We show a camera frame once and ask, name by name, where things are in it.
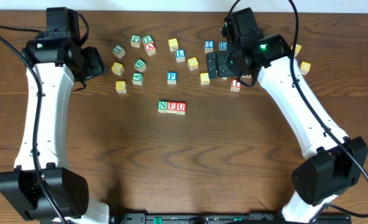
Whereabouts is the red U block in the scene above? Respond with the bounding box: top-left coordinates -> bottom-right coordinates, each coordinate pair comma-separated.
176,102 -> 186,115

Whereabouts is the red E block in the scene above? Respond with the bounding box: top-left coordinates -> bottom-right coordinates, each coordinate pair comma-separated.
167,101 -> 177,114

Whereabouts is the green N block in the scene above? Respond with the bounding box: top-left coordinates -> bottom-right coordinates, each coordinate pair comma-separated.
157,101 -> 168,113

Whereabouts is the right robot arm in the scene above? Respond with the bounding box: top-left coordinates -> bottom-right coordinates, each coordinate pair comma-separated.
206,7 -> 368,223

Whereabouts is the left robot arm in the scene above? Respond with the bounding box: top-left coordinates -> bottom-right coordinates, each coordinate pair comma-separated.
0,7 -> 114,223

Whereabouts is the blue D block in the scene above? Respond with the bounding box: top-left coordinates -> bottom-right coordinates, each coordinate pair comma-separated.
219,42 -> 228,51

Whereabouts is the blue 2 block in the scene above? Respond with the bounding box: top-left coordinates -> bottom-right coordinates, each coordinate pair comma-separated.
204,40 -> 214,53

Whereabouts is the yellow S block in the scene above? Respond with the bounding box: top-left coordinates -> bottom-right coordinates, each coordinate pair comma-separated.
200,73 -> 210,85

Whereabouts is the yellow block centre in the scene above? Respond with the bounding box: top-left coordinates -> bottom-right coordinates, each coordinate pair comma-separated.
188,57 -> 199,70

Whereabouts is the yellow C block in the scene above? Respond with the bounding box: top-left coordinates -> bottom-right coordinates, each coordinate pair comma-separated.
111,62 -> 124,76

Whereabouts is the red I block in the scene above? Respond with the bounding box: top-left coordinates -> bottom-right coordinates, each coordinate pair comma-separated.
230,79 -> 241,92

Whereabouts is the green 7 block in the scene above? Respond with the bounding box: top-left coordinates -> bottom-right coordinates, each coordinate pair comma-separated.
112,45 -> 126,58

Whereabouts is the yellow K block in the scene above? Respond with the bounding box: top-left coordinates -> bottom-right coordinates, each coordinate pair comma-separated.
115,80 -> 127,93

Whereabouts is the blue L block centre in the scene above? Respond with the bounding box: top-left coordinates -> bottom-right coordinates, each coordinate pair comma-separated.
175,49 -> 186,62

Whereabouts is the yellow top block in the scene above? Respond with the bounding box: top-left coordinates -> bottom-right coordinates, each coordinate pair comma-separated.
168,38 -> 179,52

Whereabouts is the green V block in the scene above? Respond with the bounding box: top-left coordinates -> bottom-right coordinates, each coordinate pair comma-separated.
132,72 -> 144,85

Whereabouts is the blue P block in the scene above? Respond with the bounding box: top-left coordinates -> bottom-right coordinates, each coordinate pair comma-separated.
167,72 -> 177,85

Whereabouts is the green B block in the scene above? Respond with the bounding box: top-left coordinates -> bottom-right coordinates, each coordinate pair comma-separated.
134,58 -> 147,73

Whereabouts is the green F block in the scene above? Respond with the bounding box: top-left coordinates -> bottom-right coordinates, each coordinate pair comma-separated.
130,35 -> 141,48

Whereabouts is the red A block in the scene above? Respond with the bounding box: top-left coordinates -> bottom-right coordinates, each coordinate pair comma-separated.
144,42 -> 156,56

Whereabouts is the green Z block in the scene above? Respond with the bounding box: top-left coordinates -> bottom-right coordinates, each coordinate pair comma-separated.
142,35 -> 154,45

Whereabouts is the yellow block far right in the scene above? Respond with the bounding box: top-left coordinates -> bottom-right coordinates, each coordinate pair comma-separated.
291,44 -> 302,57

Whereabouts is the yellow G block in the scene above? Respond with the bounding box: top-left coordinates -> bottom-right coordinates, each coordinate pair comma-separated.
300,62 -> 311,75

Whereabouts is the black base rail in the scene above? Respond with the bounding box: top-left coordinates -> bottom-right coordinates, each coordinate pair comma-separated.
109,211 -> 352,224

